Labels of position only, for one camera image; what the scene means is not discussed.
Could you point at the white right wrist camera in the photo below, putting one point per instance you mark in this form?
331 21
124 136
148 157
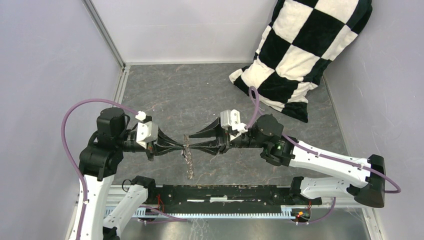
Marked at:
230 121

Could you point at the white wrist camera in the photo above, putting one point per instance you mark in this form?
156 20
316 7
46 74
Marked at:
230 121
146 130

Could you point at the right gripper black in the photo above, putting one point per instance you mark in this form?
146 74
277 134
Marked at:
213 129

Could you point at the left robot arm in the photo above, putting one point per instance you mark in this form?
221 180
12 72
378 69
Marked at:
98 164

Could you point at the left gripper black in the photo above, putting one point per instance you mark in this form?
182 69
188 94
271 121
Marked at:
152 148

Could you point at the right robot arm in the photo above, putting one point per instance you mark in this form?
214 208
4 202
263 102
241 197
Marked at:
346 176

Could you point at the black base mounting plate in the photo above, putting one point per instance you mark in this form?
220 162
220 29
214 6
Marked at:
217 207

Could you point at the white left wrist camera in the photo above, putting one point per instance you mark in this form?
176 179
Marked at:
146 130

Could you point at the metal disc with key rings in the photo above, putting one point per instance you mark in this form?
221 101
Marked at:
188 157

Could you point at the black and white checkered pillow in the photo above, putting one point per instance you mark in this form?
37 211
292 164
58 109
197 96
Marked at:
301 40

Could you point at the aluminium corner post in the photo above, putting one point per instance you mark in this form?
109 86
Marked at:
101 27

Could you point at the white slotted cable duct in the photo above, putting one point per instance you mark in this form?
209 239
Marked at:
285 213

